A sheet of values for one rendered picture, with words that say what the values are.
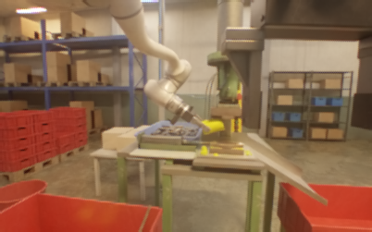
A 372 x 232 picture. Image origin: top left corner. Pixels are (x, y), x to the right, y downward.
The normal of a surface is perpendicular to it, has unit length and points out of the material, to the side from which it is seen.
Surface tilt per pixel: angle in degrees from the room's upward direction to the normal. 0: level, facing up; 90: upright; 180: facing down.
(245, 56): 90
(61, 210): 90
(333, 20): 90
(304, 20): 90
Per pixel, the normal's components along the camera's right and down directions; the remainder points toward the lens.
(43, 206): -0.15, 0.11
